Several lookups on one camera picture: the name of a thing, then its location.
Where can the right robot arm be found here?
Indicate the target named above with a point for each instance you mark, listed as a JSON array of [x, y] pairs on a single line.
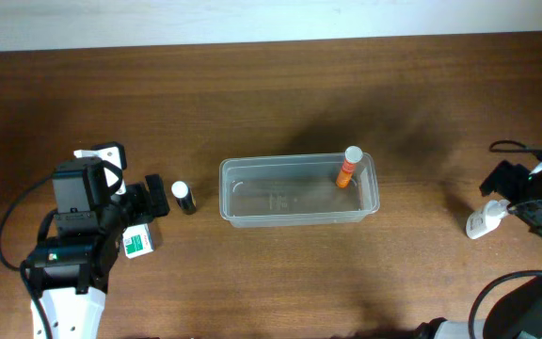
[[511, 305]]

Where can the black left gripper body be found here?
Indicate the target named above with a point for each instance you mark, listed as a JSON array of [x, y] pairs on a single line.
[[141, 199]]

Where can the white squeeze bottle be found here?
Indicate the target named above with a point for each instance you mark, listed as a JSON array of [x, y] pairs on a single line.
[[486, 219]]

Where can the dark bottle with white cap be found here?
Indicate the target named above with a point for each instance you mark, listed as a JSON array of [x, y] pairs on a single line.
[[183, 197]]

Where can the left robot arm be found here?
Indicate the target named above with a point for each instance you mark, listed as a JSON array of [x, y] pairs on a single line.
[[67, 273]]

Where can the clear plastic container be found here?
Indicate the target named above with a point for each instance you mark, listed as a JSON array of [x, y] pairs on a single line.
[[294, 190]]

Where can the white and green box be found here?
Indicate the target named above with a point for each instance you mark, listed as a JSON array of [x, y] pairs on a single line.
[[137, 241]]

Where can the orange tube with white cap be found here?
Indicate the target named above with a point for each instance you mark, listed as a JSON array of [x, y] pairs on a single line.
[[352, 155]]

